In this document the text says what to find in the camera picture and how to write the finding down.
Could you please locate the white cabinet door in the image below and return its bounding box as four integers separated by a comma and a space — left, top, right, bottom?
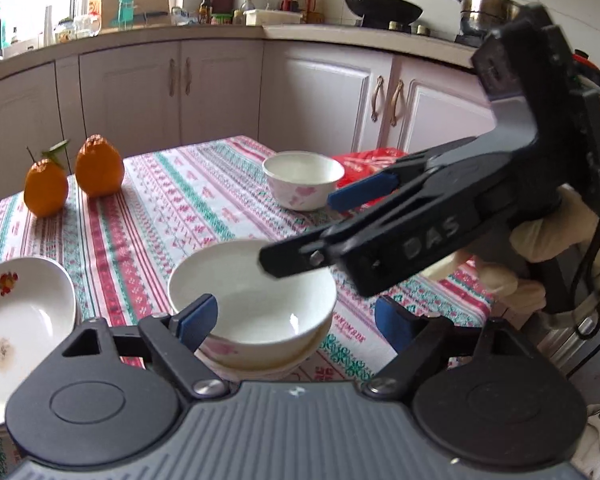
79, 40, 182, 161
0, 60, 58, 241
380, 55, 501, 157
180, 37, 265, 148
258, 40, 396, 158

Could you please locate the red plastic bag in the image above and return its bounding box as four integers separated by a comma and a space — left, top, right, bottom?
332, 147, 411, 193

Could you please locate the glass jar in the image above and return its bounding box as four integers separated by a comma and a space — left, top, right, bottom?
72, 12, 102, 38

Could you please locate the black cable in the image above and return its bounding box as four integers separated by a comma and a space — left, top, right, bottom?
570, 217, 600, 332

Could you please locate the person's right hand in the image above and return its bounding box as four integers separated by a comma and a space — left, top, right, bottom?
419, 185, 600, 313

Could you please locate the white bowl pink floral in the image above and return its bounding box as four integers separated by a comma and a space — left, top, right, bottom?
167, 240, 338, 372
262, 151, 346, 212
197, 310, 332, 382

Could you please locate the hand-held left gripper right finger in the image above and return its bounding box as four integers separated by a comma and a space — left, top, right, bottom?
362, 294, 536, 401

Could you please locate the green plastic object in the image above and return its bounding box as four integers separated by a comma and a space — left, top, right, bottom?
111, 0, 142, 28

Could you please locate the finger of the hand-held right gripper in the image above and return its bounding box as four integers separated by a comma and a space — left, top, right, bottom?
257, 184, 432, 281
326, 134, 502, 213

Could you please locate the orange with stem and leaf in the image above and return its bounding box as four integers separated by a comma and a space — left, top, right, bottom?
24, 140, 71, 218

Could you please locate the patterned striped tablecloth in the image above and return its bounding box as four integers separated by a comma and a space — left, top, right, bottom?
0, 135, 496, 480

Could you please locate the stained white plate fruit print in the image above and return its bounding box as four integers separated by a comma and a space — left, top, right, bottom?
0, 256, 77, 431

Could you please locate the steel cooking pot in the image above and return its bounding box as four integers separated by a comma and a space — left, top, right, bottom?
450, 0, 523, 37

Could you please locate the white rectangular container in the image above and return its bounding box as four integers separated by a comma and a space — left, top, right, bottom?
243, 8, 303, 27

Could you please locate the brown cardboard box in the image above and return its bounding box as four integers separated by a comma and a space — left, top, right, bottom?
100, 0, 171, 28

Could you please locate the beige kitchen countertop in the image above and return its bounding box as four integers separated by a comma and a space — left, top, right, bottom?
0, 20, 481, 86

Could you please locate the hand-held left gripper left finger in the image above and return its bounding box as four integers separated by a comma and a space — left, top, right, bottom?
60, 294, 231, 401

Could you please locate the orange without leaf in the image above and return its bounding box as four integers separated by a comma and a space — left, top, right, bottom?
75, 134, 126, 198

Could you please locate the gas stove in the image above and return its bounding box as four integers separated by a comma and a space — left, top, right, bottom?
360, 19, 483, 50

